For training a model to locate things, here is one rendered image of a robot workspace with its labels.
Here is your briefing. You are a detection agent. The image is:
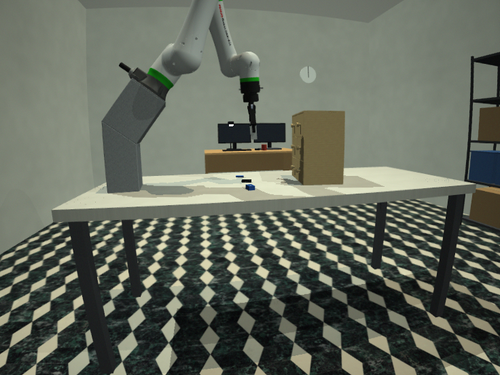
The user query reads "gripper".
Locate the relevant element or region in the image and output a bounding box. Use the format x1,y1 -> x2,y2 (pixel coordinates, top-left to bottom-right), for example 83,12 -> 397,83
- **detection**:
243,94 -> 259,140

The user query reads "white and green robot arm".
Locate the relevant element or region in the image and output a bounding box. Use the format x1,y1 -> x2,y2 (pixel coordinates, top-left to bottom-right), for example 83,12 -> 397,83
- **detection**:
119,0 -> 263,101

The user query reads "light wooden chest of drawers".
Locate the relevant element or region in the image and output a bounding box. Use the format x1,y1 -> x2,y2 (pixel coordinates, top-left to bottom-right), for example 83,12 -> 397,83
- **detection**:
292,111 -> 345,185

